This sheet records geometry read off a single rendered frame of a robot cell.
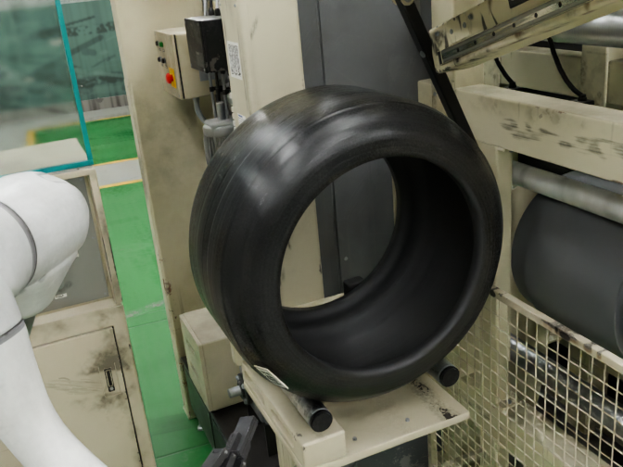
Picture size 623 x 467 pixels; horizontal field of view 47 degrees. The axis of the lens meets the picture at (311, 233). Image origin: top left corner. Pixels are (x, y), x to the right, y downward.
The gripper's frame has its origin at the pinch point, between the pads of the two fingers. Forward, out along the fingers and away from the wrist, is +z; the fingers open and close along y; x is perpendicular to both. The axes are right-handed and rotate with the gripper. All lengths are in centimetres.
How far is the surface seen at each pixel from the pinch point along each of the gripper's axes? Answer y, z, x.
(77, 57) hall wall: 65, 659, -646
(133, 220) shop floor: 109, 273, -316
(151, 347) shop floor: 95, 123, -188
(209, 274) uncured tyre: -17.5, 20.7, -3.5
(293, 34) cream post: -32, 73, 4
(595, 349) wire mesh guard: 31, 35, 45
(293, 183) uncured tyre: -24.4, 29.1, 16.0
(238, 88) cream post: -28, 67, -10
